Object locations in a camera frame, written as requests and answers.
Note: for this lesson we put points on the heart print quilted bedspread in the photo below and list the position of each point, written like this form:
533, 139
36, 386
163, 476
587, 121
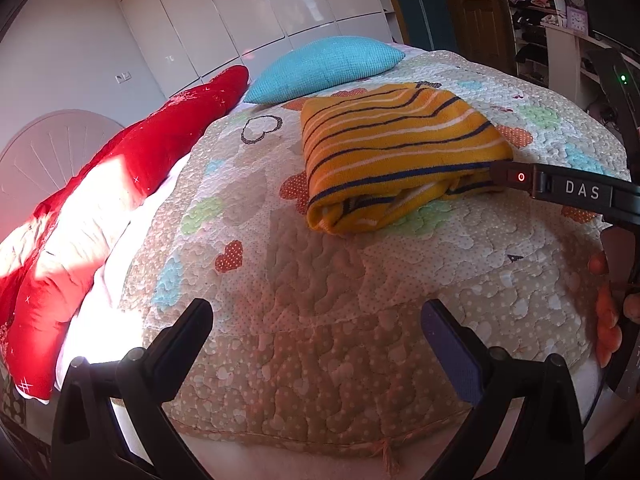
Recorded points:
325, 285

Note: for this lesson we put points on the brown wooden door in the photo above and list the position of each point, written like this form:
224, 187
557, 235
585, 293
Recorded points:
475, 10

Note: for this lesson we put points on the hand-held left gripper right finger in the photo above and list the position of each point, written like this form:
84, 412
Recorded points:
450, 350

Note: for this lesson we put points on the purple square clock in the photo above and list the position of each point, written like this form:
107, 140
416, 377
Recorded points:
579, 19

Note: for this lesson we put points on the white shelf unit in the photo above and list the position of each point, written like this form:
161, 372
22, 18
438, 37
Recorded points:
560, 55

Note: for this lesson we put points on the white glossy wardrobe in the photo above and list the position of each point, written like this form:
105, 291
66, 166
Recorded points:
250, 10

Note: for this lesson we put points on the white bed sheet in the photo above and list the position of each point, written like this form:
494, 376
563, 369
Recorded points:
112, 270

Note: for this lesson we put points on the blue knitted pillow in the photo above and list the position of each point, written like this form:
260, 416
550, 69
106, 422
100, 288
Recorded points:
325, 67

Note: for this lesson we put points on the orange striped towel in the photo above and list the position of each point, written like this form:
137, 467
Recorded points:
395, 155

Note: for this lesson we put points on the red blanket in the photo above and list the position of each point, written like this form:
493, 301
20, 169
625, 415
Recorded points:
65, 230

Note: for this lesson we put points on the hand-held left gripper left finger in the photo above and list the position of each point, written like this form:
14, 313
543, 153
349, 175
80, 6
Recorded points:
192, 325

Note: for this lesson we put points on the person's right hand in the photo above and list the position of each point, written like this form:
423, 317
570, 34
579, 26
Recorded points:
607, 320

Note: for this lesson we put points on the round white headboard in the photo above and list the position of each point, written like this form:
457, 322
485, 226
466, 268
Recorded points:
45, 150

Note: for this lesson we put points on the white wall socket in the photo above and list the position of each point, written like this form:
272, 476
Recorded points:
123, 76

